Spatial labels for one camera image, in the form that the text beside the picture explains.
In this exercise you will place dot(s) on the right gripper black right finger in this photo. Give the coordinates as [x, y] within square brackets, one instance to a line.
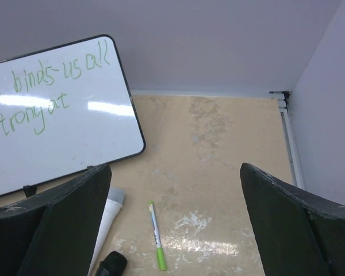
[297, 232]

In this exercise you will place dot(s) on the black wire easel stand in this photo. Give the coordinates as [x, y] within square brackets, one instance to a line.
[30, 190]

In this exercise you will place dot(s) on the green whiteboard marker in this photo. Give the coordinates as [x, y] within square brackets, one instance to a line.
[159, 251]

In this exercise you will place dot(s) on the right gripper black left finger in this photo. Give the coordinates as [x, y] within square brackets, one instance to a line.
[54, 232]

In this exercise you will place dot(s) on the white microphone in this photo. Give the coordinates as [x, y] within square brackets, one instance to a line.
[113, 204]

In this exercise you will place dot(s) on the white rectangular whiteboard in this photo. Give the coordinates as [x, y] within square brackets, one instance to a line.
[62, 110]

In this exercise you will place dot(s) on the aluminium frame rail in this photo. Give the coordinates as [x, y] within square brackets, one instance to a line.
[283, 102]

